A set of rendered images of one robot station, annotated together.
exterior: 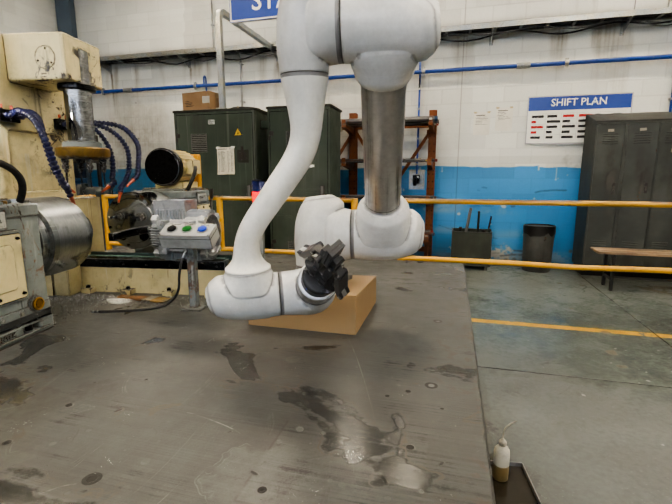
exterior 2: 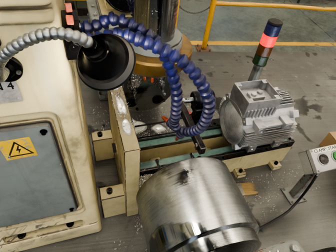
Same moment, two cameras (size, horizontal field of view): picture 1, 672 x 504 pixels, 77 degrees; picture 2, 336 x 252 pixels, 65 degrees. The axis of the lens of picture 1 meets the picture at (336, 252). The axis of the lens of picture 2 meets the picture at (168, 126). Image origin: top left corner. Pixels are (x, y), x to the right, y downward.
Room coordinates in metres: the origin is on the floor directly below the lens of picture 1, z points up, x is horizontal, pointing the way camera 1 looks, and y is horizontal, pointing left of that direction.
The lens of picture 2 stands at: (1.12, 1.17, 1.64)
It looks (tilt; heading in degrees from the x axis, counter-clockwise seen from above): 46 degrees down; 330
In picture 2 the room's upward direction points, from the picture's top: 8 degrees clockwise
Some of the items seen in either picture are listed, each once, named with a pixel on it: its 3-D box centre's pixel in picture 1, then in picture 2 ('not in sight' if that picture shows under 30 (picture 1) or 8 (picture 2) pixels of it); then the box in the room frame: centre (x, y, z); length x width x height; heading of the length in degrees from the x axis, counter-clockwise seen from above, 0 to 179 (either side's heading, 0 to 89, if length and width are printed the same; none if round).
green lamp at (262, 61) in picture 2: not in sight; (261, 58); (1.86, 0.34, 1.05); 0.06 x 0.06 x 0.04
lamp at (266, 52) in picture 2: not in sight; (264, 48); (1.86, 0.34, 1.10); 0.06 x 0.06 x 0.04
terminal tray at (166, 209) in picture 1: (175, 209); (254, 99); (1.59, 0.60, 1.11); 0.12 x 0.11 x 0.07; 83
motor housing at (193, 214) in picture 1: (187, 234); (255, 117); (1.58, 0.56, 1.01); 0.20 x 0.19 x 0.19; 83
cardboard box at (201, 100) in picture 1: (204, 103); not in sight; (5.20, 1.55, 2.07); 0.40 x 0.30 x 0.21; 67
